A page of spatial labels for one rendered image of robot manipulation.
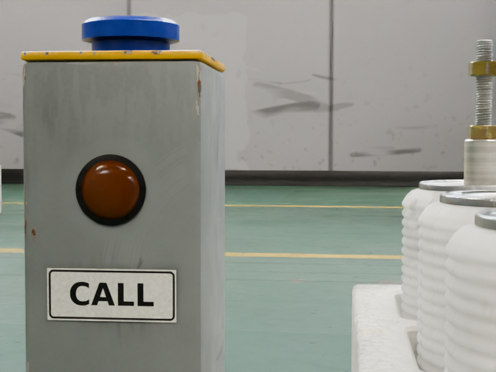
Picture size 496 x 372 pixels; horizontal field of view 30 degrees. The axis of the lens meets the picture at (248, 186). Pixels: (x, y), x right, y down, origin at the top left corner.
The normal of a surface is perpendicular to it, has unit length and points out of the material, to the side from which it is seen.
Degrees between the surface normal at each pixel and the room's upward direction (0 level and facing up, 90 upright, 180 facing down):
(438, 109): 90
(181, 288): 90
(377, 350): 0
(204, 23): 90
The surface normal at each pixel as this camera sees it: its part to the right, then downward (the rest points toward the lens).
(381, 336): 0.00, -1.00
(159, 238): -0.10, 0.05
